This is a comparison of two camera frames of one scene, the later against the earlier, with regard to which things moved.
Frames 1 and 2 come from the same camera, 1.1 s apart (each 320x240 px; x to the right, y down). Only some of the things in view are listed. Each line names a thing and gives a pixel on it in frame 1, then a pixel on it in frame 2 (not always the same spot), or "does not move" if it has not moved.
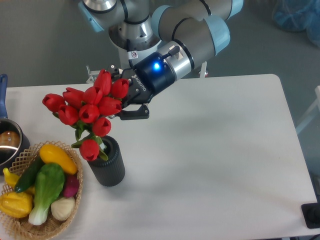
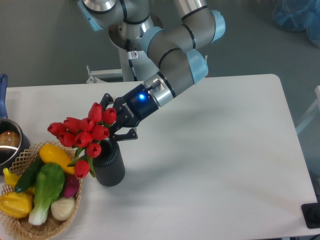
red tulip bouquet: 88,111 to 84,134
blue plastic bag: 294,15 does not move
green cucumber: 28,174 does not move
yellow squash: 49,154 does not move
